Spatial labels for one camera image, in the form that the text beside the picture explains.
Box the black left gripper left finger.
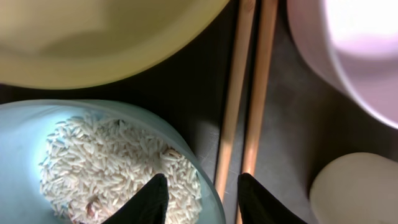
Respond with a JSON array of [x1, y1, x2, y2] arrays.
[[103, 174, 169, 224]]

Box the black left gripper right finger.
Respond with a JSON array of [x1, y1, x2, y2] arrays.
[[238, 173, 307, 224]]

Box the leftover white rice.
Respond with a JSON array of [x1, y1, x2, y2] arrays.
[[39, 113, 202, 223]]

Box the white green plastic cup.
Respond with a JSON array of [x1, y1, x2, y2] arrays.
[[310, 152, 397, 224]]

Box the light blue plastic bowl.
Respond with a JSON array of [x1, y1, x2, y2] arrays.
[[1, 100, 226, 224]]

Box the dark brown serving tray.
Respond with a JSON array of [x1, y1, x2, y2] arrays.
[[1, 1, 397, 223]]

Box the pink plastic bowl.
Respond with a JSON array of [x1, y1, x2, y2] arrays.
[[287, 0, 397, 128]]

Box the yellow plastic plate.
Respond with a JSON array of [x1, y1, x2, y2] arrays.
[[1, 0, 226, 90]]

